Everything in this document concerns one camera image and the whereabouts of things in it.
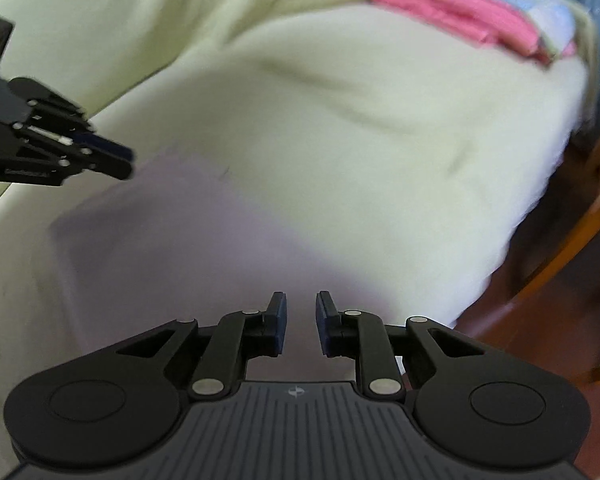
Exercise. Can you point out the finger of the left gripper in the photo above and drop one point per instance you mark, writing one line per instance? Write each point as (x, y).
(109, 165)
(98, 144)

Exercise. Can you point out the beige garment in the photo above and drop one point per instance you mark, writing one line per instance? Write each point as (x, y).
(181, 241)

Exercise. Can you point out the green covered sofa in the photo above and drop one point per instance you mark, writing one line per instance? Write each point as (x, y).
(465, 136)

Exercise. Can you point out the white wooden chair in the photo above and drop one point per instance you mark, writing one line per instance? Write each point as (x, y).
(579, 179)

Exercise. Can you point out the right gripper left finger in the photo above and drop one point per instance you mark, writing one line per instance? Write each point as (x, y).
(121, 402)

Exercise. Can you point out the pastel patchwork folded sheet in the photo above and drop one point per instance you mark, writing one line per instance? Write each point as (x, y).
(542, 29)

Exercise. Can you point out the pink folded towel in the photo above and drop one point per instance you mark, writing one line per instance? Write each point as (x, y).
(541, 29)

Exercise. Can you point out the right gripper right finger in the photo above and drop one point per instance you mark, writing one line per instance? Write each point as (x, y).
(472, 401)

